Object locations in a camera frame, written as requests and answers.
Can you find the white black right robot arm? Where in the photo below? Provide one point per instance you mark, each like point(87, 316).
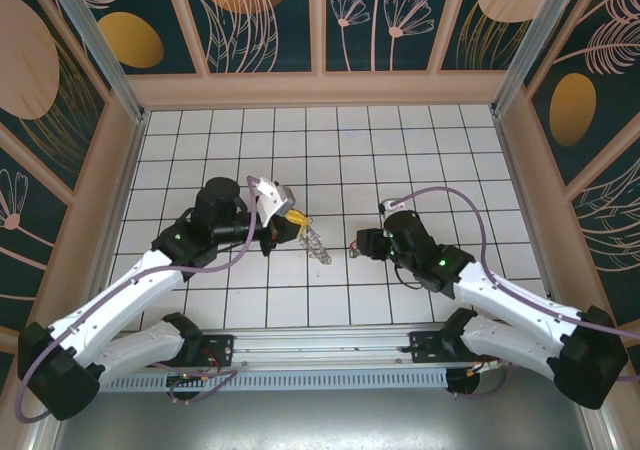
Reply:
point(520, 305)

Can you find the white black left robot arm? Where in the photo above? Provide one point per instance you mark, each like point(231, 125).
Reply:
point(115, 300)

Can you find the aluminium table edge profile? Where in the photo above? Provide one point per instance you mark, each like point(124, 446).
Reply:
point(520, 195)
point(130, 180)

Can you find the grey sheet metal panel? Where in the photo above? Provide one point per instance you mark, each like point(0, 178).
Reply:
point(325, 420)

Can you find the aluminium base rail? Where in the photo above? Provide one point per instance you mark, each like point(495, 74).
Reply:
point(325, 347)

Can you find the aluminium corner post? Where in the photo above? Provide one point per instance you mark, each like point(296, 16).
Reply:
point(100, 55)
point(525, 45)

